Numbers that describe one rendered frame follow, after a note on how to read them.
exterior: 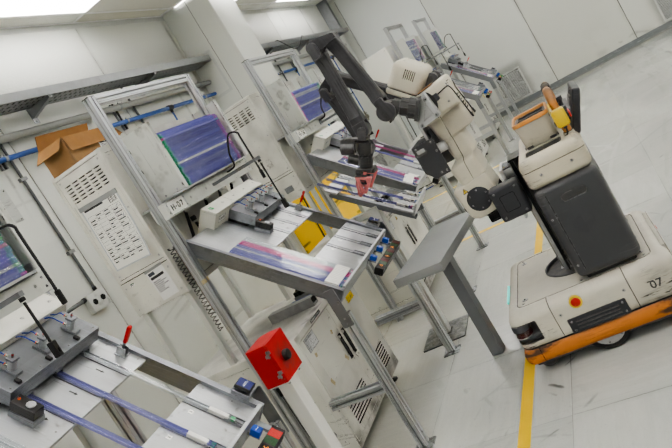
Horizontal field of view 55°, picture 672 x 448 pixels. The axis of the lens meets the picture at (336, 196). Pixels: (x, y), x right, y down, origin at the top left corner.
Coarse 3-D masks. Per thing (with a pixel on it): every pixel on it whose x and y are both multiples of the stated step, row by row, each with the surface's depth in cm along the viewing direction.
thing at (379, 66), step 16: (384, 48) 721; (400, 48) 725; (416, 48) 760; (368, 64) 732; (384, 64) 726; (384, 80) 731; (464, 96) 708; (480, 96) 717; (496, 112) 771; (480, 128) 783; (480, 144) 749; (448, 176) 741
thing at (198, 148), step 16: (176, 128) 287; (192, 128) 298; (208, 128) 309; (176, 144) 282; (192, 144) 292; (208, 144) 303; (224, 144) 314; (176, 160) 278; (192, 160) 287; (208, 160) 297; (224, 160) 308; (192, 176) 281
